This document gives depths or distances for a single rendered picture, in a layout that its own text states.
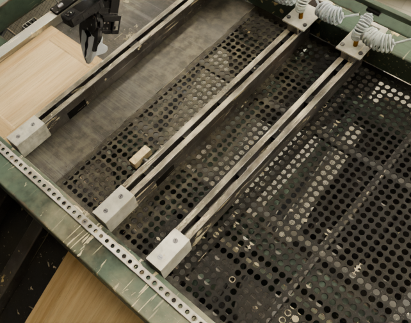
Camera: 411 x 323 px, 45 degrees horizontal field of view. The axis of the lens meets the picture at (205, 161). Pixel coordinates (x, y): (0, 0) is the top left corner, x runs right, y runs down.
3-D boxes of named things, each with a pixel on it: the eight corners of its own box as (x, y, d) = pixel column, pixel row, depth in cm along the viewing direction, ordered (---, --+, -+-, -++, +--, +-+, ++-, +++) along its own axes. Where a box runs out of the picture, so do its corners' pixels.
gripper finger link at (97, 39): (100, 53, 138) (104, 22, 134) (95, 54, 137) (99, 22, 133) (90, 47, 141) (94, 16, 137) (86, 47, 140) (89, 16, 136)
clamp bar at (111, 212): (93, 218, 161) (71, 181, 141) (308, 13, 203) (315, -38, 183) (114, 236, 157) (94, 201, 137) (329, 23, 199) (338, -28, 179)
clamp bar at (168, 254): (145, 263, 151) (128, 229, 131) (359, 38, 194) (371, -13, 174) (168, 283, 147) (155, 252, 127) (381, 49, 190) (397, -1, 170)
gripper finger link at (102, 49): (107, 66, 145) (112, 36, 140) (89, 68, 141) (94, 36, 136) (101, 62, 146) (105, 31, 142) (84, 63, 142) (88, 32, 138)
